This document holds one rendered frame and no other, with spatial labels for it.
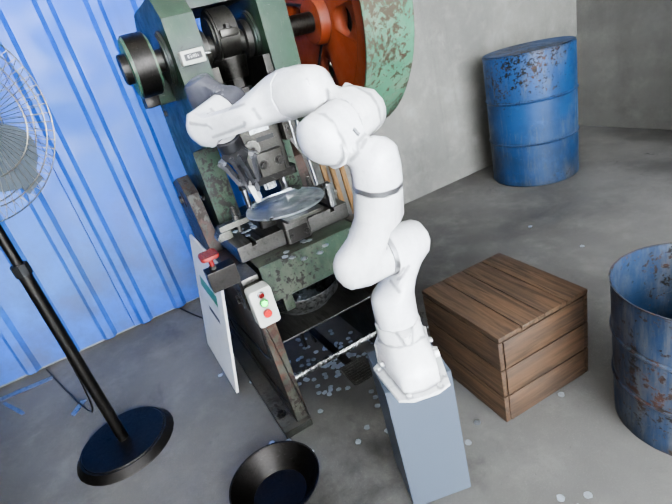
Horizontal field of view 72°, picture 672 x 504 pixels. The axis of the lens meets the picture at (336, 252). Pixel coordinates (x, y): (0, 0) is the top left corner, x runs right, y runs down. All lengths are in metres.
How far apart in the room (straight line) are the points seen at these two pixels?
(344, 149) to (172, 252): 2.11
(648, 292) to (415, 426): 0.88
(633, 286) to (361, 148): 1.08
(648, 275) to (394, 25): 1.10
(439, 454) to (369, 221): 0.73
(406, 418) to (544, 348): 0.58
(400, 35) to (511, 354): 1.03
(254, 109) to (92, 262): 1.97
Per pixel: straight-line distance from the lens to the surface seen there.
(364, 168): 0.95
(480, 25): 3.93
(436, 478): 1.51
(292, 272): 1.63
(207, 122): 1.19
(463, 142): 3.86
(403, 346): 1.19
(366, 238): 1.03
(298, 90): 1.00
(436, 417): 1.35
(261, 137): 1.67
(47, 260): 2.90
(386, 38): 1.52
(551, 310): 1.63
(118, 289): 2.96
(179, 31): 1.56
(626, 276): 1.69
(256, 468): 1.77
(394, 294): 1.14
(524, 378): 1.68
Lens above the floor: 1.29
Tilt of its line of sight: 25 degrees down
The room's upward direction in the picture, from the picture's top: 15 degrees counter-clockwise
